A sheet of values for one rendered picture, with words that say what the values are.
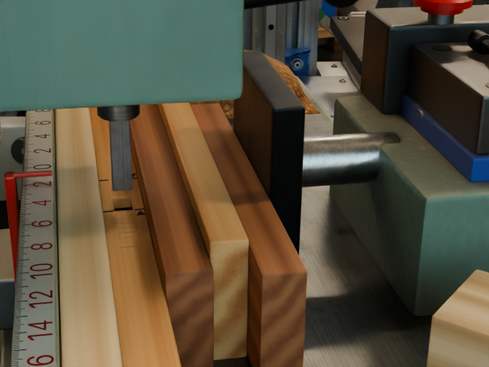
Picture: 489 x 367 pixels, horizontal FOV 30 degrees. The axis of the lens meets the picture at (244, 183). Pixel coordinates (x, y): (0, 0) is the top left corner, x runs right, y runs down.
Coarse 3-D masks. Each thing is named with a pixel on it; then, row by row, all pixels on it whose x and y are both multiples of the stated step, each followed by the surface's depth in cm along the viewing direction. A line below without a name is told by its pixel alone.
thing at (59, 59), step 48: (0, 0) 34; (48, 0) 35; (96, 0) 35; (144, 0) 35; (192, 0) 36; (240, 0) 36; (0, 48) 35; (48, 48) 35; (96, 48) 36; (144, 48) 36; (192, 48) 36; (240, 48) 37; (0, 96) 36; (48, 96) 36; (96, 96) 36; (144, 96) 37; (192, 96) 37
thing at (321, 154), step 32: (256, 64) 45; (256, 96) 42; (288, 96) 40; (256, 128) 42; (288, 128) 39; (256, 160) 43; (288, 160) 40; (320, 160) 44; (352, 160) 44; (288, 192) 40; (288, 224) 41
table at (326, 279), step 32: (320, 128) 64; (320, 192) 54; (320, 224) 50; (320, 256) 46; (352, 256) 47; (320, 288) 44; (352, 288) 44; (384, 288) 44; (320, 320) 41; (352, 320) 41; (384, 320) 41; (416, 320) 41; (320, 352) 39; (352, 352) 39; (384, 352) 39; (416, 352) 39
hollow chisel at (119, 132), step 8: (128, 120) 40; (112, 128) 40; (120, 128) 40; (128, 128) 40; (112, 136) 40; (120, 136) 41; (128, 136) 41; (112, 144) 41; (120, 144) 41; (128, 144) 41; (112, 152) 41; (120, 152) 41; (128, 152) 41; (112, 160) 41; (120, 160) 41; (128, 160) 41; (112, 168) 41; (120, 168) 41; (128, 168) 41; (112, 176) 41; (120, 176) 41; (128, 176) 41; (112, 184) 42; (120, 184) 42; (128, 184) 42
